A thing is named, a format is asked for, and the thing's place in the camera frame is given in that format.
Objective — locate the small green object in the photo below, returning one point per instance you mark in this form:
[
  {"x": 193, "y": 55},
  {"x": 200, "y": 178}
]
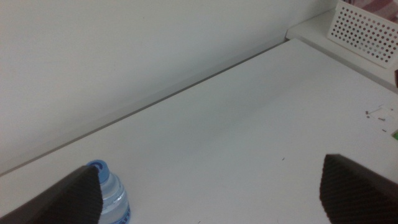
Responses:
[{"x": 395, "y": 134}]

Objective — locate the small dark brown object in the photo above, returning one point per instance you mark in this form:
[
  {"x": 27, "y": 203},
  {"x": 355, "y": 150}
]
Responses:
[{"x": 396, "y": 79}]

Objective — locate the clear water bottle blue cap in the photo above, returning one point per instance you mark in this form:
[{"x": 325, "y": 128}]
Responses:
[{"x": 115, "y": 199}]

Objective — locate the white perforated plastic basket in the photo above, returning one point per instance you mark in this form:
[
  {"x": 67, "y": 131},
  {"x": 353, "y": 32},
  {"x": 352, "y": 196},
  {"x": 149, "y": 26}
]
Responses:
[{"x": 357, "y": 50}]

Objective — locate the pink striped cloth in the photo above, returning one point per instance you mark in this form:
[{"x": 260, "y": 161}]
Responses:
[{"x": 379, "y": 6}]

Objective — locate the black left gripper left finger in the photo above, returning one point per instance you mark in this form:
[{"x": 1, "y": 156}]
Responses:
[{"x": 68, "y": 202}]

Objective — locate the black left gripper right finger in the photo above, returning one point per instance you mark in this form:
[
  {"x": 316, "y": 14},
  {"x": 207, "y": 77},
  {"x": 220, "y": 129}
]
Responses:
[{"x": 354, "y": 193}]

